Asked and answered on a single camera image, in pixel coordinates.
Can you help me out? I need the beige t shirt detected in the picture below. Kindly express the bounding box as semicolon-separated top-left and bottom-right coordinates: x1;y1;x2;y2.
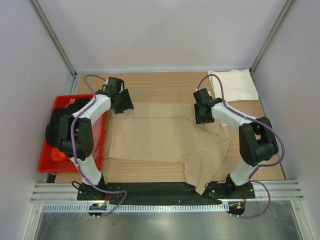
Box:
103;102;231;195

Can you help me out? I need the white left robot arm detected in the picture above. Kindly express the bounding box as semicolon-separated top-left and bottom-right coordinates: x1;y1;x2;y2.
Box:
57;74;134;200

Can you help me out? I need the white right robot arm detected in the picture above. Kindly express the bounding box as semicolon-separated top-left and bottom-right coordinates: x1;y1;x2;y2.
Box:
193;88;279;198

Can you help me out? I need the pink t shirt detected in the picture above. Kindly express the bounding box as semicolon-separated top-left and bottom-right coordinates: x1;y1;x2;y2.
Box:
72;94;111;161

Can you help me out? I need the folded white t shirt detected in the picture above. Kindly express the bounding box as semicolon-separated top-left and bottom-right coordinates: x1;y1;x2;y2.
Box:
207;69;259;103

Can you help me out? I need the black t shirt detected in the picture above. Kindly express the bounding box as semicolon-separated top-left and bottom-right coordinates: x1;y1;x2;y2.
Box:
45;98;91;148

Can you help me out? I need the orange t shirt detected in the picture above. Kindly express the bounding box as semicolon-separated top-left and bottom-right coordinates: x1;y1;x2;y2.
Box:
50;147;69;162

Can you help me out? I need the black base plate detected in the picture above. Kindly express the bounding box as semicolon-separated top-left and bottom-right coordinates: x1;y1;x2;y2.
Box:
76;181;256;206

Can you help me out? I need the slotted cable duct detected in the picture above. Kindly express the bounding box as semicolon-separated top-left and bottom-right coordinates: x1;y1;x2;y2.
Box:
41;202;229;214

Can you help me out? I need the left aluminium frame post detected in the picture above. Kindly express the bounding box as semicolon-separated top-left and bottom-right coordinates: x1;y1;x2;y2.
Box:
29;0;77;78

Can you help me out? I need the aluminium frame post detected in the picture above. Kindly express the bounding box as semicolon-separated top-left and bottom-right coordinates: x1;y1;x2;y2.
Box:
29;0;77;78
249;0;297;75

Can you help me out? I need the aluminium rail profile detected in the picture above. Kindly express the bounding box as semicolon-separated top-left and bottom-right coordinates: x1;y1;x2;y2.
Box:
30;180;304;203

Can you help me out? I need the right aluminium frame post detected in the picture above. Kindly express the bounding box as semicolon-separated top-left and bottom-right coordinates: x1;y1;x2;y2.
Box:
249;0;297;75

